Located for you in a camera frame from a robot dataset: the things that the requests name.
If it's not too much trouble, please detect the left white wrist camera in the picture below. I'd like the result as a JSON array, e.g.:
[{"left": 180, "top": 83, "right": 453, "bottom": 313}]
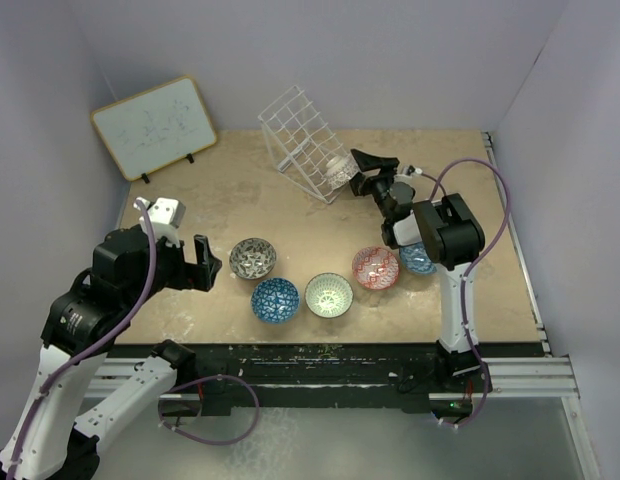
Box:
[{"left": 134, "top": 197, "right": 186, "bottom": 247}]

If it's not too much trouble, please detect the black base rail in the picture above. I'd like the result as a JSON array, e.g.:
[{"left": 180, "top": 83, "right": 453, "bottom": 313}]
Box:
[{"left": 109, "top": 342, "right": 496, "bottom": 416}]

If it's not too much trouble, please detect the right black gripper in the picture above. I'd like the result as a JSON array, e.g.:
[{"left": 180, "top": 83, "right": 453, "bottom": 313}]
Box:
[{"left": 345, "top": 150, "right": 400, "bottom": 223}]

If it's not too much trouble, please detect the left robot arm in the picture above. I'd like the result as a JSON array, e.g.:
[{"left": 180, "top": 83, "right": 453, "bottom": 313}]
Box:
[{"left": 0, "top": 226, "right": 222, "bottom": 479}]

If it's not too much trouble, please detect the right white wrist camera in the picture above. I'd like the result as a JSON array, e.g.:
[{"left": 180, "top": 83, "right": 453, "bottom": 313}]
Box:
[{"left": 395, "top": 165, "right": 424, "bottom": 181}]

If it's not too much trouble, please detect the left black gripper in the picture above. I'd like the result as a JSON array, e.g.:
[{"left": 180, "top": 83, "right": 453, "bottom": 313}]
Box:
[{"left": 124, "top": 227, "right": 221, "bottom": 309}]

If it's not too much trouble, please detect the green and white bowl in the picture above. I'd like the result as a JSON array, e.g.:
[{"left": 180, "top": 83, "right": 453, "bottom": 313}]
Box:
[{"left": 304, "top": 272, "right": 354, "bottom": 319}]

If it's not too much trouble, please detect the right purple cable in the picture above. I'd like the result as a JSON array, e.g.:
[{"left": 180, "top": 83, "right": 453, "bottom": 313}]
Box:
[{"left": 420, "top": 158, "right": 515, "bottom": 431}]

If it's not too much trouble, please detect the small whiteboard with wooden frame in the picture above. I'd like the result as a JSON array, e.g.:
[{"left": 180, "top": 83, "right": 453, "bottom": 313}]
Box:
[{"left": 90, "top": 76, "right": 217, "bottom": 182}]

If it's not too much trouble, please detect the purple cable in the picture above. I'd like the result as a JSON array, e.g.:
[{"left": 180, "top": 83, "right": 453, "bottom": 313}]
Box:
[
  {"left": 420, "top": 158, "right": 515, "bottom": 431},
  {"left": 4, "top": 199, "right": 164, "bottom": 480}
]

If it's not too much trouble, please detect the red patterned bowl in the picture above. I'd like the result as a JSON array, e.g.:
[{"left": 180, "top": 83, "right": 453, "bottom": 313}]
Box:
[{"left": 351, "top": 247, "right": 400, "bottom": 290}]

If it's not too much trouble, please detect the dark blue triangle-pattern bowl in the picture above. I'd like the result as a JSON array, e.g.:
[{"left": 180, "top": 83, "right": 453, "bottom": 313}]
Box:
[{"left": 250, "top": 277, "right": 301, "bottom": 325}]

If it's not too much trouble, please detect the light blue patterned bowl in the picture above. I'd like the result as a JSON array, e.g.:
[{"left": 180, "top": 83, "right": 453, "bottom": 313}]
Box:
[{"left": 399, "top": 242, "right": 436, "bottom": 275}]

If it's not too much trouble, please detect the grey patterned bowl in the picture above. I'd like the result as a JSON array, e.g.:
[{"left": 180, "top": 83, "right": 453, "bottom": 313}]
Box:
[{"left": 229, "top": 238, "right": 277, "bottom": 280}]

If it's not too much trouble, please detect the aluminium frame rail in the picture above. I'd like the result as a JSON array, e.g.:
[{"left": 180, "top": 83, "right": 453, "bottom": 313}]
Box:
[{"left": 479, "top": 130, "right": 581, "bottom": 401}]

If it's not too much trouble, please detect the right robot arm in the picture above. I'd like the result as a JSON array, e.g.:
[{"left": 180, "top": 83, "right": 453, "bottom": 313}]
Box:
[{"left": 349, "top": 149, "right": 489, "bottom": 391}]

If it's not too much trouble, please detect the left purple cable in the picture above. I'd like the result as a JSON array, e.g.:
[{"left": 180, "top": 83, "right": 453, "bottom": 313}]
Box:
[{"left": 4, "top": 199, "right": 164, "bottom": 480}]

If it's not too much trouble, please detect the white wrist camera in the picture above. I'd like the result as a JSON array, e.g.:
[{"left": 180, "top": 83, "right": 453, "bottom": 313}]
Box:
[
  {"left": 134, "top": 197, "right": 186, "bottom": 247},
  {"left": 395, "top": 165, "right": 424, "bottom": 181}
]

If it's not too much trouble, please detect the white wire dish rack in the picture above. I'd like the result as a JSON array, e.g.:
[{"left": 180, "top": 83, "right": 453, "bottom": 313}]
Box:
[{"left": 258, "top": 86, "right": 351, "bottom": 204}]

